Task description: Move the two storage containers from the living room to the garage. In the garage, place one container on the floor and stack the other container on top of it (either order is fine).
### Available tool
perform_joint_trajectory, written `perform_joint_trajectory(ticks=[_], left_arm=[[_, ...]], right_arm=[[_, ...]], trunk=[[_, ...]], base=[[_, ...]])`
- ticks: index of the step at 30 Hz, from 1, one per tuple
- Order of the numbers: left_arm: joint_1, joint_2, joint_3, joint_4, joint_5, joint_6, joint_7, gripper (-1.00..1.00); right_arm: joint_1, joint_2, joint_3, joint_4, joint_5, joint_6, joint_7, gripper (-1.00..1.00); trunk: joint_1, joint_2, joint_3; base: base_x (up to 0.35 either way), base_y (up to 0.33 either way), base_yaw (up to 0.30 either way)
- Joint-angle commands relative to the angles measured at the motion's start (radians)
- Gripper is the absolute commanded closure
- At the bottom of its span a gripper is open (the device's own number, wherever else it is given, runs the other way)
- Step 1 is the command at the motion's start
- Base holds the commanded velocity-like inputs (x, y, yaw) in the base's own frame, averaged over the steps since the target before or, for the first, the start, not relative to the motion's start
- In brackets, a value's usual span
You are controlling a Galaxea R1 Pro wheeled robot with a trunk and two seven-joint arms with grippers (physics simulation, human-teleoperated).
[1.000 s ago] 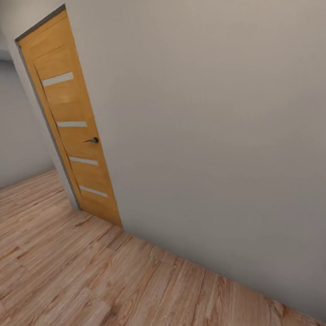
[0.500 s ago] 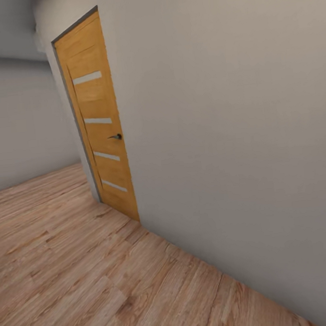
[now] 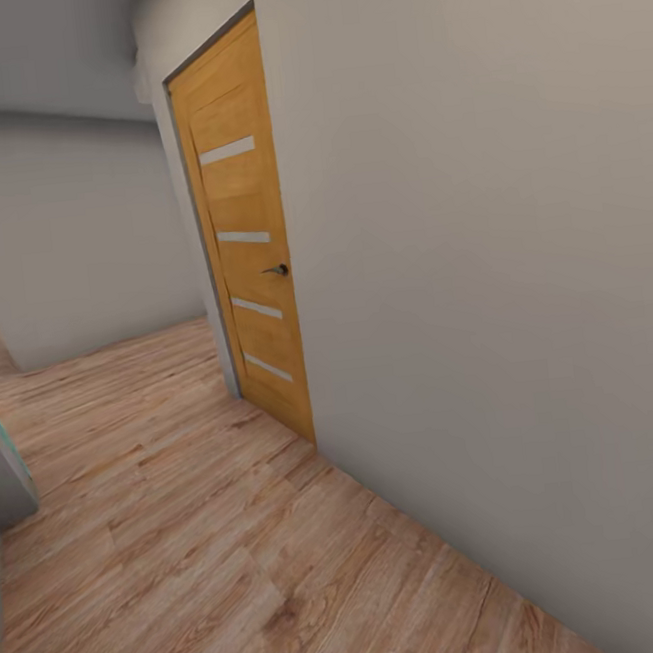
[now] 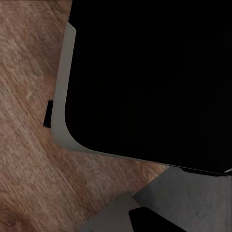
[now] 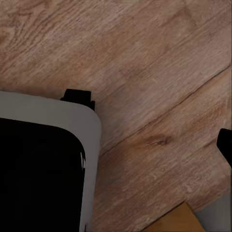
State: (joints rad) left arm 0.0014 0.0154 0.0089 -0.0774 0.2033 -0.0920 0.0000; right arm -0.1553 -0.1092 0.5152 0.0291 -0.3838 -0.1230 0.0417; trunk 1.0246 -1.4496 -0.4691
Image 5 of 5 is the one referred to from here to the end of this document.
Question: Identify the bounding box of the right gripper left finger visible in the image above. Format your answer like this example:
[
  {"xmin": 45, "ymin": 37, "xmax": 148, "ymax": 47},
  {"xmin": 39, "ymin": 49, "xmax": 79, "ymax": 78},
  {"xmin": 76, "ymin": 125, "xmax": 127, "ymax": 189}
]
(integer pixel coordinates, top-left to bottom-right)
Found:
[{"xmin": 0, "ymin": 129, "xmax": 25, "ymax": 186}]

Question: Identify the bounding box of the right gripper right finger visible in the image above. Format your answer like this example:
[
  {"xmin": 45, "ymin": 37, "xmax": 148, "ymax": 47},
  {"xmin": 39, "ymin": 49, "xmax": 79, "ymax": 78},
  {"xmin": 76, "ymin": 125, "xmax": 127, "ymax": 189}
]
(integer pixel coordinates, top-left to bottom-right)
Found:
[{"xmin": 217, "ymin": 128, "xmax": 232, "ymax": 167}]

